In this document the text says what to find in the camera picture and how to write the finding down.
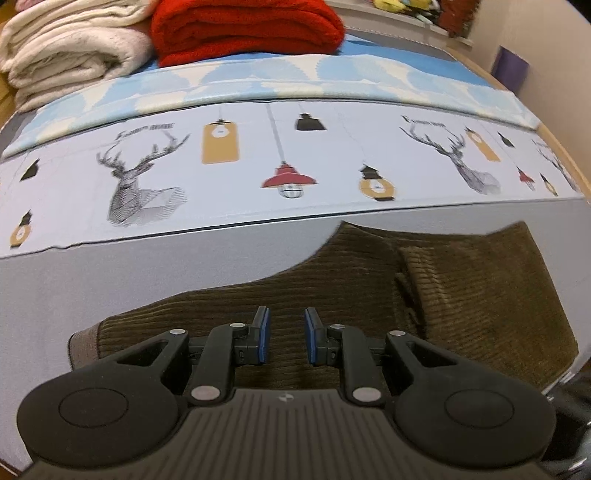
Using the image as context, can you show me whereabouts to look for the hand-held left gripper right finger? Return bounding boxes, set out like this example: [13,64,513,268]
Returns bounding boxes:
[303,307,468,407]

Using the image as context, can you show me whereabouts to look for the red folded blanket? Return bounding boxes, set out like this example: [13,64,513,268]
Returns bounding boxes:
[151,0,346,68]

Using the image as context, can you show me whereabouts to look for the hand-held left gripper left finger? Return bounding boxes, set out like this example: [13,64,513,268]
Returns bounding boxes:
[110,305,271,407]

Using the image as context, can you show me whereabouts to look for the yellow plush toys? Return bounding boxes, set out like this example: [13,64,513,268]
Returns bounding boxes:
[373,0,437,14]

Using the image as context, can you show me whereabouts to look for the wooden bed frame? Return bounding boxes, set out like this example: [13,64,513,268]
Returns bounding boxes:
[445,45,591,197]

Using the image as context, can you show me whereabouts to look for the purple bag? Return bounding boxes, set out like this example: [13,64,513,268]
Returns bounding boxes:
[491,45,530,95]

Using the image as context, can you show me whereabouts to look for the light blue patterned pillow strip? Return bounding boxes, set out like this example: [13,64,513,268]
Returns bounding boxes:
[2,33,542,160]

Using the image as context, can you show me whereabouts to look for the white fleece folded blanket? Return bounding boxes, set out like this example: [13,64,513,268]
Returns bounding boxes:
[4,25,154,113]

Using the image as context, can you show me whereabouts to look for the deer printed bed sheet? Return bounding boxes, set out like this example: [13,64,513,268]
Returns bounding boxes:
[0,98,591,476]

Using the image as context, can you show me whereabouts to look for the brown corduroy pants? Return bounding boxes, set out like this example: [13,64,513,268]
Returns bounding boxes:
[68,221,581,398]

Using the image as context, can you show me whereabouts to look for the dark red cushion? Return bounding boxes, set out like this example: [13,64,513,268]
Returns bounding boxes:
[438,0,482,37]

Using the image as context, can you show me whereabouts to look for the white window ledge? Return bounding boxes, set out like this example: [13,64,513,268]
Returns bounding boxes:
[325,0,474,49]

